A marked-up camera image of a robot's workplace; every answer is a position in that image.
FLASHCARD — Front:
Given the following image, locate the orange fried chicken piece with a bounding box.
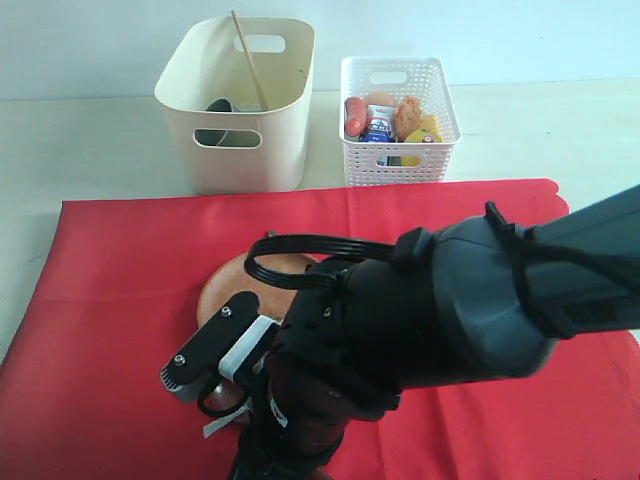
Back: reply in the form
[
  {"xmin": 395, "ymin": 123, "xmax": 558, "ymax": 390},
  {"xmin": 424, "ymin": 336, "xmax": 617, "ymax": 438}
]
[{"xmin": 394, "ymin": 95, "xmax": 422, "ymax": 142}]

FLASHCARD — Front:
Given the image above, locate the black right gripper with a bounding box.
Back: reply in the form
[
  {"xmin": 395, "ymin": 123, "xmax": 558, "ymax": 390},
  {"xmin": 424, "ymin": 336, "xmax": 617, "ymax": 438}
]
[{"xmin": 227, "ymin": 359, "xmax": 351, "ymax": 480}]

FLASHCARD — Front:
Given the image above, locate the brown egg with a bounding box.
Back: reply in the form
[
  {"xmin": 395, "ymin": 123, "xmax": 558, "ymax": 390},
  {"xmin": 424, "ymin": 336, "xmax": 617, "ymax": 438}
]
[{"xmin": 363, "ymin": 91, "xmax": 398, "ymax": 108}]

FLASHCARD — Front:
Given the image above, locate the red sausage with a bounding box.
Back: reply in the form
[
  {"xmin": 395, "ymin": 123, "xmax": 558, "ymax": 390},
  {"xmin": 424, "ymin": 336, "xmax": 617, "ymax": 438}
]
[{"xmin": 344, "ymin": 96, "xmax": 367, "ymax": 137}]

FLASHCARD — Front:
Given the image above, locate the white perforated plastic basket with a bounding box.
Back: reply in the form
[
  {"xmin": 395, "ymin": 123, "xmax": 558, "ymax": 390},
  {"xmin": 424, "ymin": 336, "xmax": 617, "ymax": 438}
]
[{"xmin": 339, "ymin": 57, "xmax": 461, "ymax": 186}]

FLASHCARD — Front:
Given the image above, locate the dark wooden spoon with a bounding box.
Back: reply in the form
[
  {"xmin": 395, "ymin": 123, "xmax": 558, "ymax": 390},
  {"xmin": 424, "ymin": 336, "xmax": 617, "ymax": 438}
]
[{"xmin": 205, "ymin": 379, "xmax": 248, "ymax": 411}]

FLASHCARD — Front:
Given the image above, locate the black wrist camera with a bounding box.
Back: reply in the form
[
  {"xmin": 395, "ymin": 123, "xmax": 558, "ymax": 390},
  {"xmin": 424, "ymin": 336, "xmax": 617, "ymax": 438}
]
[{"xmin": 160, "ymin": 291, "xmax": 279, "ymax": 402}]

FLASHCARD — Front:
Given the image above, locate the red tablecloth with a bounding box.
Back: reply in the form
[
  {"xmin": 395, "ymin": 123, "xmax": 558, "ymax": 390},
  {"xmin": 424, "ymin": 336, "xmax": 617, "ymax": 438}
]
[{"xmin": 1, "ymin": 179, "xmax": 639, "ymax": 479}]

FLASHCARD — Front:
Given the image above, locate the brown wooden plate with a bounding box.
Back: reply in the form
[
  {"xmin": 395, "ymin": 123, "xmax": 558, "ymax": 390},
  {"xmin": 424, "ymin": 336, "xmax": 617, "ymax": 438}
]
[{"xmin": 196, "ymin": 253, "xmax": 318, "ymax": 328}]

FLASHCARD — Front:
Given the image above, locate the blue white milk carton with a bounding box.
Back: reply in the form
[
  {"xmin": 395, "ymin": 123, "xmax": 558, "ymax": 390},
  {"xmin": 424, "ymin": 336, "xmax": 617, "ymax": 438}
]
[{"xmin": 360, "ymin": 104, "xmax": 396, "ymax": 143}]

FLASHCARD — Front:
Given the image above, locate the wooden chopstick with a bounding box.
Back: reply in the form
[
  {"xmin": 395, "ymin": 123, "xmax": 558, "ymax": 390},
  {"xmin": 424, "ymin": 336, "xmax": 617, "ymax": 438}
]
[{"xmin": 231, "ymin": 10, "xmax": 269, "ymax": 112}]

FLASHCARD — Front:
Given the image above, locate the steel cup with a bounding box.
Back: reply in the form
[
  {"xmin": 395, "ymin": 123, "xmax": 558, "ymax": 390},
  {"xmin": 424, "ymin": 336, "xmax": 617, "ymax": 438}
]
[{"xmin": 205, "ymin": 98, "xmax": 235, "ymax": 113}]

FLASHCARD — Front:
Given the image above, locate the yellow lemon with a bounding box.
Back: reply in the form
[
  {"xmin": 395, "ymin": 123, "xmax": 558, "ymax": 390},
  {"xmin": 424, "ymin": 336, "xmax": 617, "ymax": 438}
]
[{"xmin": 404, "ymin": 128, "xmax": 443, "ymax": 144}]

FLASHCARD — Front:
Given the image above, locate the cream plastic bin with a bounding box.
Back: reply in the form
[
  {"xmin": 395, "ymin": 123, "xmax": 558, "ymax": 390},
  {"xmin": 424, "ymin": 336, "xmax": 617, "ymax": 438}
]
[{"xmin": 154, "ymin": 17, "xmax": 316, "ymax": 194}]

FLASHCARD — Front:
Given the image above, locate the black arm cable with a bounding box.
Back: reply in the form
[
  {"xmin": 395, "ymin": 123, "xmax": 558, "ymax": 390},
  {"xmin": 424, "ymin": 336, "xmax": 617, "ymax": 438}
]
[{"xmin": 244, "ymin": 199, "xmax": 640, "ymax": 331}]

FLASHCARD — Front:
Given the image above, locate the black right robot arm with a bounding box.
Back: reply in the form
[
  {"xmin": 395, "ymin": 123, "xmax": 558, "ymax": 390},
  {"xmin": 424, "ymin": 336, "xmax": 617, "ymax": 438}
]
[{"xmin": 230, "ymin": 188, "xmax": 639, "ymax": 479}]

